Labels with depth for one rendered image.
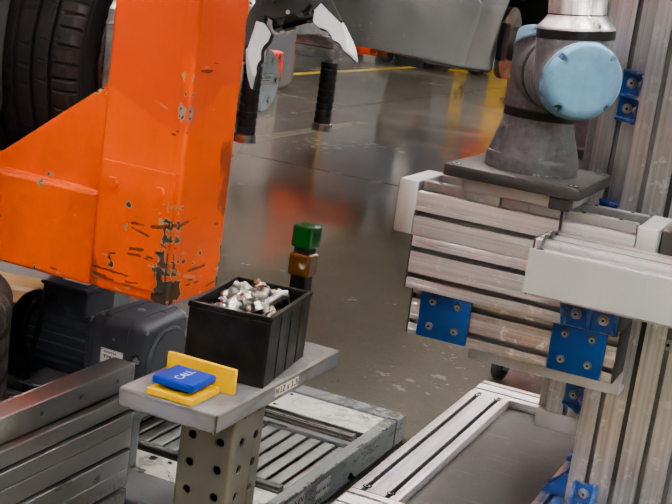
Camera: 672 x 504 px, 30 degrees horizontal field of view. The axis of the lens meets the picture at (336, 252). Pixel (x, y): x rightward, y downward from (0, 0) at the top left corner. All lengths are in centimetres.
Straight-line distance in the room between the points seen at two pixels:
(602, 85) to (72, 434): 99
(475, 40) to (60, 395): 348
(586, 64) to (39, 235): 96
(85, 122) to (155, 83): 17
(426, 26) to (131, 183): 316
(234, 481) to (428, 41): 333
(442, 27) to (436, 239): 311
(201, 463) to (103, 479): 24
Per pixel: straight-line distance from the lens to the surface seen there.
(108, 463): 221
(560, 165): 201
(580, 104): 187
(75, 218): 215
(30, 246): 221
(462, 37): 518
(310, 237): 214
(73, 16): 241
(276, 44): 338
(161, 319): 241
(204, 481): 203
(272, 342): 194
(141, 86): 205
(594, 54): 186
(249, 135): 238
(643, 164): 216
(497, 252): 203
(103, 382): 212
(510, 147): 201
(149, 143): 205
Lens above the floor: 110
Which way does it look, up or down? 13 degrees down
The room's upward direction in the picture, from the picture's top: 8 degrees clockwise
